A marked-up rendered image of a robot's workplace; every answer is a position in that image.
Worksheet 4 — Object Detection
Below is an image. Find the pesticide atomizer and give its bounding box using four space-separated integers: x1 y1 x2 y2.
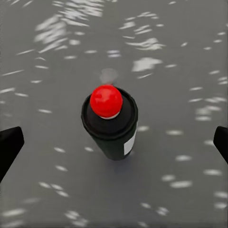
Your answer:
80 68 138 161

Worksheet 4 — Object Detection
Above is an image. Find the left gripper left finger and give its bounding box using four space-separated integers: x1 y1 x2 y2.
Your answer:
0 126 24 181

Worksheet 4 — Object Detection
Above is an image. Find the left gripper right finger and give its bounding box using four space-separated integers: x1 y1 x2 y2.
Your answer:
214 126 228 164

